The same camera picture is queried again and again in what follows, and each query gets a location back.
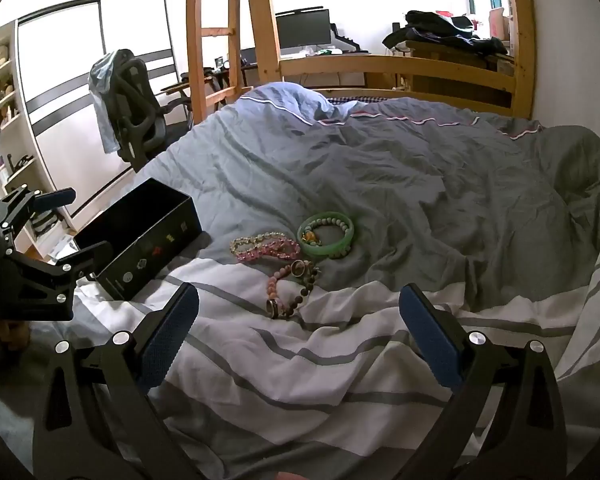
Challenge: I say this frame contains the white grey striped sheet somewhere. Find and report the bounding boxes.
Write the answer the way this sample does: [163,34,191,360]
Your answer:
[0,220,600,480]

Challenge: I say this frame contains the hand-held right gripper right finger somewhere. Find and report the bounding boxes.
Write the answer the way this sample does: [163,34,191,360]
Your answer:
[399,283,568,480]

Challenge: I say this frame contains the grey bead bracelet orange bead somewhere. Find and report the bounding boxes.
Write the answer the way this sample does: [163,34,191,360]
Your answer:
[302,215,355,261]

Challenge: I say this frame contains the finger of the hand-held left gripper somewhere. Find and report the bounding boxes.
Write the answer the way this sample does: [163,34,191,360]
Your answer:
[0,185,77,232]
[0,241,114,320]

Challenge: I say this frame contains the grey duvet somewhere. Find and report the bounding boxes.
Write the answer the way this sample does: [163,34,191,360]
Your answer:
[74,82,600,313]

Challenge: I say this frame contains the dark bead bracelet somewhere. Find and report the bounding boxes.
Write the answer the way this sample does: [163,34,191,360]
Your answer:
[279,261,324,319]

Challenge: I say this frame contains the wooden ladder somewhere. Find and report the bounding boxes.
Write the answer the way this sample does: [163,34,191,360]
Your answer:
[185,0,242,126]

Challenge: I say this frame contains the white sliding door wardrobe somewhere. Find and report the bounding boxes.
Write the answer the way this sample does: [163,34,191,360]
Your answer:
[14,0,193,222]

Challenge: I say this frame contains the white shelf unit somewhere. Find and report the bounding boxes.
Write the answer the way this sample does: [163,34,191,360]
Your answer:
[0,24,77,257]

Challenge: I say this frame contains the black cardboard box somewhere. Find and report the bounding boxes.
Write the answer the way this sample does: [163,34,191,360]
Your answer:
[74,177,204,302]

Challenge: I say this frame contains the green jade bangle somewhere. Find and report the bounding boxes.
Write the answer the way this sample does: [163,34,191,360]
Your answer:
[297,211,357,259]

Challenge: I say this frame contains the pink crystal bracelet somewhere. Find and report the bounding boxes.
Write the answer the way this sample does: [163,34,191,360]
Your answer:
[235,239,301,264]

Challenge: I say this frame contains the wooden desk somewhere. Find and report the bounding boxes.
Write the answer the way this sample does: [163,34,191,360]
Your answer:
[370,39,517,106]

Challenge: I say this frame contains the wooden bed frame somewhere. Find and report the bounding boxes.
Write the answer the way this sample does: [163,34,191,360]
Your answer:
[185,0,539,122]

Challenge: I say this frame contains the black computer monitor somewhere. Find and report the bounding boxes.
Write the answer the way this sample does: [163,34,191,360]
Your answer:
[274,8,333,52]

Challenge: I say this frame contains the salmon pink bead bracelet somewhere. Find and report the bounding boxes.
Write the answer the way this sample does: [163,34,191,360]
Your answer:
[265,262,307,312]

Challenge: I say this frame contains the black office chair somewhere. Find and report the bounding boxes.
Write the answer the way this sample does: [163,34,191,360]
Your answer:
[109,48,222,172]

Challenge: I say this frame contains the pile of dark clothes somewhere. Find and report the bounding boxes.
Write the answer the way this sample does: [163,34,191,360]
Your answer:
[382,9,509,57]

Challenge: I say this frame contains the clear bead bracelet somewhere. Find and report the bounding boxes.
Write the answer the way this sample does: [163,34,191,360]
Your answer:
[229,232,287,257]

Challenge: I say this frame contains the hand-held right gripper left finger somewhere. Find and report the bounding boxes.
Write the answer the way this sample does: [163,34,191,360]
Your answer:
[32,282,201,480]

